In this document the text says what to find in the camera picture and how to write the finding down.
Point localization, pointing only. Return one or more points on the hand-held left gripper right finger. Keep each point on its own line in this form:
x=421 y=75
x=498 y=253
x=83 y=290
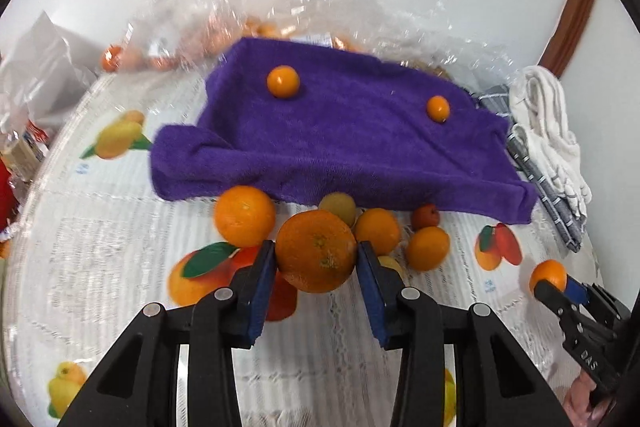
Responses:
x=372 y=297

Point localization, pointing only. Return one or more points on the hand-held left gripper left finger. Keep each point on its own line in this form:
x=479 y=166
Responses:
x=260 y=297

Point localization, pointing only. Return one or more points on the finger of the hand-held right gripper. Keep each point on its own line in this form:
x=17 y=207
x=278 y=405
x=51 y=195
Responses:
x=550 y=298
x=576 y=291

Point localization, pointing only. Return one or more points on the small tangerine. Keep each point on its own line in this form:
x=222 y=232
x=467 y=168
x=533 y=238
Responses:
x=547 y=274

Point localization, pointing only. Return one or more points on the small yellow fruit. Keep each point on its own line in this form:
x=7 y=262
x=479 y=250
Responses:
x=392 y=265

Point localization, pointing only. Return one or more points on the medium orange with stem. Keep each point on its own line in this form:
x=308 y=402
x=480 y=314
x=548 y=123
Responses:
x=377 y=229

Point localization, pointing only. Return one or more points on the large rough-skinned orange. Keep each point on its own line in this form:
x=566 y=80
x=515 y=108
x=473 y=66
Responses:
x=315 y=252

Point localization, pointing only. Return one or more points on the large smooth orange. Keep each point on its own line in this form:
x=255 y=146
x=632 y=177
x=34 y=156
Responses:
x=242 y=214

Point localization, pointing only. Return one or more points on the small red fruit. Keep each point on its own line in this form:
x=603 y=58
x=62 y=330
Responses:
x=425 y=216

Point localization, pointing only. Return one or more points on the yellow oval citrus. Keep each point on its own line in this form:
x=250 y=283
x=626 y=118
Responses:
x=337 y=207

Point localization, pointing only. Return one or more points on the person's right hand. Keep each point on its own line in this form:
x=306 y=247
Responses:
x=580 y=402

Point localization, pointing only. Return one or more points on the grey checkered cloth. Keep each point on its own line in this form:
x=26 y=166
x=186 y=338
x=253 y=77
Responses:
x=537 y=177

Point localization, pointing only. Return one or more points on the purple towel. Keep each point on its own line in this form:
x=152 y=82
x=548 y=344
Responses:
x=350 y=142

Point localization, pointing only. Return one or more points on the fruit-print lace tablecloth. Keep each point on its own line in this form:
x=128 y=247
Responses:
x=125 y=217

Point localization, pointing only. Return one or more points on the white folded towel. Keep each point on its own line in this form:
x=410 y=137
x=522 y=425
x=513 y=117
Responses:
x=545 y=117

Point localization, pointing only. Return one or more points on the oval kumquat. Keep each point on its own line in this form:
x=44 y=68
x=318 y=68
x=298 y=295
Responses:
x=438 y=108

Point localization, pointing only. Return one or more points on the round kumquat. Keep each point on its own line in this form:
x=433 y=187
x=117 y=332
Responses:
x=283 y=82

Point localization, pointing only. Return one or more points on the pile of bagged tangerines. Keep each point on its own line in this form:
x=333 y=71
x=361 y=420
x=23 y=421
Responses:
x=160 y=59

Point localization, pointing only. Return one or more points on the pile of bagged kumquats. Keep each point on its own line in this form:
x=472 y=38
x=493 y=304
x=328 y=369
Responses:
x=265 y=29

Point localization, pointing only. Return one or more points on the red packet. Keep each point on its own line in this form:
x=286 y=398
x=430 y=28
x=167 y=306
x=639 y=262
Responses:
x=5 y=192

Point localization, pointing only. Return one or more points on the beige box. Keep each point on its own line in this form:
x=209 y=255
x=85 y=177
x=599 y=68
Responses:
x=22 y=153

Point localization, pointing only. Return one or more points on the clear plastic bag of tangerines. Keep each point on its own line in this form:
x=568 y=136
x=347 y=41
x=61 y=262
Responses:
x=165 y=32

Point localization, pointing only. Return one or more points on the clear plastic bag of kumquats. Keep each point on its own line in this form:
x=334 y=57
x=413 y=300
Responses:
x=380 y=7

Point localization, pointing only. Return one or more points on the white plastic bag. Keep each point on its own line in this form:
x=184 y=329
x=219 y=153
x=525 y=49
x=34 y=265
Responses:
x=45 y=62

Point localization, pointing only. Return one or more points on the brown wooden door frame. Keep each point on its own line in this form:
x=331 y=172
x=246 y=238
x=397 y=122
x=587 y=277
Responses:
x=575 y=7

